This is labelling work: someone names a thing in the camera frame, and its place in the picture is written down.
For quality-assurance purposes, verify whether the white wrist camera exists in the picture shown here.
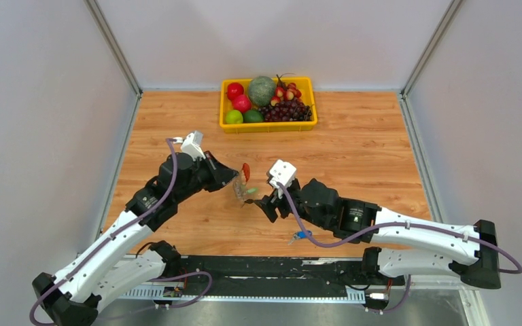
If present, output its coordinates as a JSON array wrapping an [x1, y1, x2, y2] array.
[[173, 130, 205, 161], [267, 160, 297, 198]]

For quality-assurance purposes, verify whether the metal key organizer with rings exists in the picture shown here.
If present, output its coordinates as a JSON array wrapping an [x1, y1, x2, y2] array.
[[232, 163, 258, 208]]

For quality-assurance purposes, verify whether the red cherry cluster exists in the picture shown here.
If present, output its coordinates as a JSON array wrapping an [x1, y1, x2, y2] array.
[[270, 74, 302, 106]]

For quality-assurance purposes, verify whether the dark green avocado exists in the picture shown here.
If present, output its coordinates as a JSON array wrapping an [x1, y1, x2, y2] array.
[[243, 109, 264, 124]]

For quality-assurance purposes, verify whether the green melon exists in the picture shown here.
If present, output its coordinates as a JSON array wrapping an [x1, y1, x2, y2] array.
[[247, 75, 277, 107]]

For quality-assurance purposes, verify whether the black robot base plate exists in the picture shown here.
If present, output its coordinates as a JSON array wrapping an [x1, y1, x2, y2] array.
[[144, 255, 405, 297]]

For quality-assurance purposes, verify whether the light green lime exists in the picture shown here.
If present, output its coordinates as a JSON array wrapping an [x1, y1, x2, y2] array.
[[224, 109, 244, 124]]

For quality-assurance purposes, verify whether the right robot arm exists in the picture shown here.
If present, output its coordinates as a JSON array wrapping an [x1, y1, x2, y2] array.
[[253, 179, 501, 289]]

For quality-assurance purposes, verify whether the pink red apple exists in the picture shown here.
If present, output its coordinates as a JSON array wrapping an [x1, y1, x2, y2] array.
[[231, 94, 252, 113]]

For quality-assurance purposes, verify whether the slotted grey cable duct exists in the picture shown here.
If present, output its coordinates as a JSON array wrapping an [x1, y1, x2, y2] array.
[[118, 284, 366, 304]]

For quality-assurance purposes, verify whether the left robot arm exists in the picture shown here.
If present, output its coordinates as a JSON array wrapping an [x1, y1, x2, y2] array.
[[29, 151, 239, 325]]

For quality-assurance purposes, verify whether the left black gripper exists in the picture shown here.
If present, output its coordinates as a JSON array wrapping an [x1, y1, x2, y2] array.
[[175, 150, 239, 203]]

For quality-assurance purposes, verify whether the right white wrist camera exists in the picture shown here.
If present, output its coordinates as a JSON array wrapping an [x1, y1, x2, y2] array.
[[267, 160, 297, 198]]

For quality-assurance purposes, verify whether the dark purple grape bunch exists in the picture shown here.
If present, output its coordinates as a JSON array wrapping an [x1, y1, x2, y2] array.
[[257, 100, 314, 122]]

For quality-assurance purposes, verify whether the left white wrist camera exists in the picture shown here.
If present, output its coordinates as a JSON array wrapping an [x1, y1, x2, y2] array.
[[173, 130, 205, 161]]

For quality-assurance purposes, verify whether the key with blue tag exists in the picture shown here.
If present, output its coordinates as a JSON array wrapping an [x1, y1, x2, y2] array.
[[288, 230, 312, 245]]

